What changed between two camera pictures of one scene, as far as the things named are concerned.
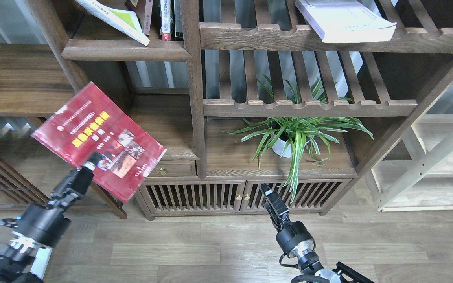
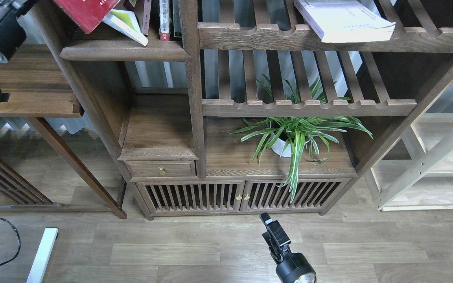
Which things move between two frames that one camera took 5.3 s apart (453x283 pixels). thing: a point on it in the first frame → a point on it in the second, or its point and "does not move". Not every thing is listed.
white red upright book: [167, 21] does not move
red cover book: [91, 121] → [87, 14]
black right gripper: [293, 237] → [291, 267]
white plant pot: [278, 147] does not move
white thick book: [346, 21] does not move
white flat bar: [40, 261] does not move
